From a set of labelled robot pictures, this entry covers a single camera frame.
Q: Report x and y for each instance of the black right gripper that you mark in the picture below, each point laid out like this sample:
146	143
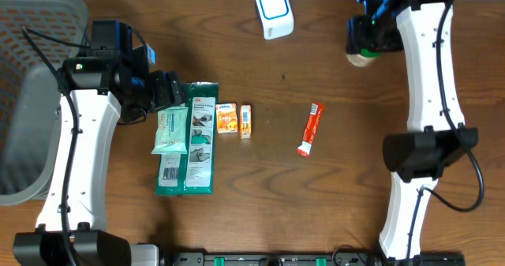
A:
359	38

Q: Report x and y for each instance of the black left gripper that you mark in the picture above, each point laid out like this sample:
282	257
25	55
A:
162	98

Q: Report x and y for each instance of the green lid Knorr jar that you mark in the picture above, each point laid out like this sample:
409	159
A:
362	59

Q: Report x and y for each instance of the light teal wipes pack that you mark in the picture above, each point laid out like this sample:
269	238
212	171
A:
171	132

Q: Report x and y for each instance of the orange Kleenex tissue box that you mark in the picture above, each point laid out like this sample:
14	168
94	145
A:
226	118

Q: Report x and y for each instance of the narrow orange tissue box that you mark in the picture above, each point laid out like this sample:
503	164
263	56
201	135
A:
246	126

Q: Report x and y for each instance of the green 3M gloves pack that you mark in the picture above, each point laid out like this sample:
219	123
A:
192	173

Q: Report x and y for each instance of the red sachet stick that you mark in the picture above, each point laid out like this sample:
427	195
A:
311	128

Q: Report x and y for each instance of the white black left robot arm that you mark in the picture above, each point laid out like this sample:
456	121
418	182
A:
108	83

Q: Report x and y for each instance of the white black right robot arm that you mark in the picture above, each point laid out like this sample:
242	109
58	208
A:
437	135

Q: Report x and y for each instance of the white barcode scanner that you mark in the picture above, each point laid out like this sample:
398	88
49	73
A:
276	18

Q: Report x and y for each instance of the grey plastic shopping basket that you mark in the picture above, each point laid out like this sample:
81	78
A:
30	123

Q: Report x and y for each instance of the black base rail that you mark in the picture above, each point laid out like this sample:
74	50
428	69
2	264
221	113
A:
342	257

